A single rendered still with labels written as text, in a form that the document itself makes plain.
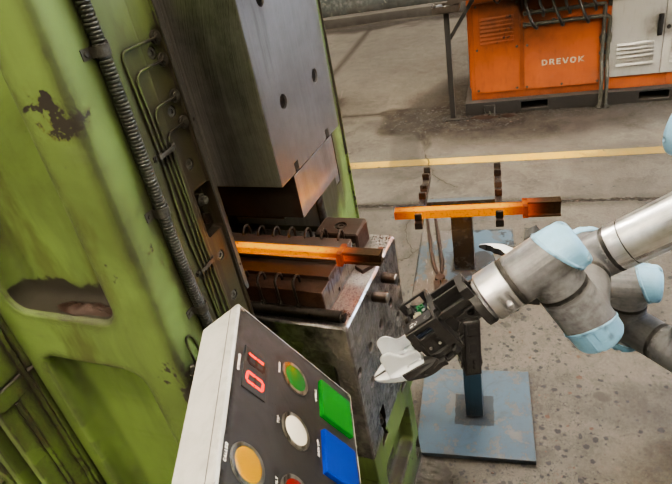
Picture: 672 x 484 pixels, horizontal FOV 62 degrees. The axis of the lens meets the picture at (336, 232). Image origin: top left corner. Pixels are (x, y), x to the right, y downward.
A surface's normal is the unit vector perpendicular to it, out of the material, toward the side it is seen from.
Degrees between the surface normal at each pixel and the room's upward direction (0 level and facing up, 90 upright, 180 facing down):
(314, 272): 0
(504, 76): 90
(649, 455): 0
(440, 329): 90
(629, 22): 90
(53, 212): 89
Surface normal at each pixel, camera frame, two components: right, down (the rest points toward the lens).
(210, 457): -0.64, -0.64
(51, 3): 0.92, 0.04
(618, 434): -0.18, -0.84
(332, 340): -0.35, 0.54
